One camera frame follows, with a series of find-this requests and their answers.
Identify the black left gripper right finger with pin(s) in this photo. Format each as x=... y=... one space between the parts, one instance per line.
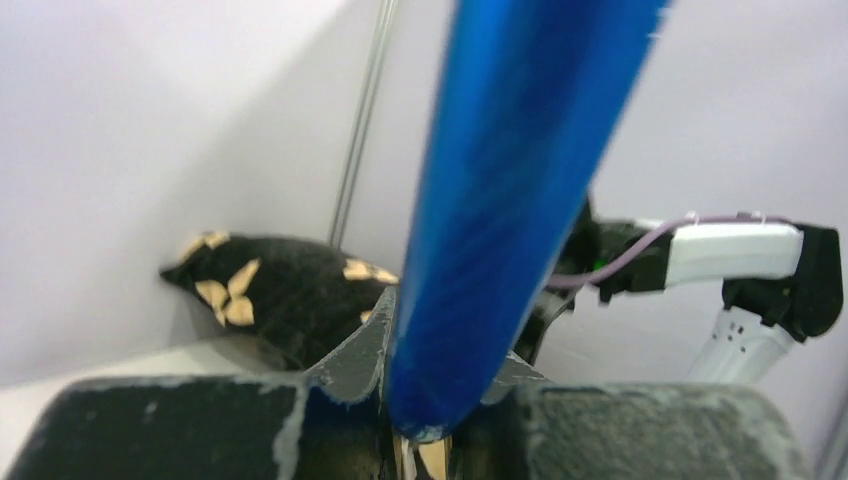
x=531 y=428

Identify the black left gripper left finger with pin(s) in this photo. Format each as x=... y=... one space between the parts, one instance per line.
x=324 y=423

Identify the blue cable lock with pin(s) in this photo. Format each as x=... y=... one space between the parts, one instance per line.
x=530 y=93

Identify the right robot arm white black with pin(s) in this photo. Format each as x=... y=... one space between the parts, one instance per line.
x=781 y=282

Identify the black floral pillow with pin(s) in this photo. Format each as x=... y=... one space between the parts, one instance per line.
x=301 y=298

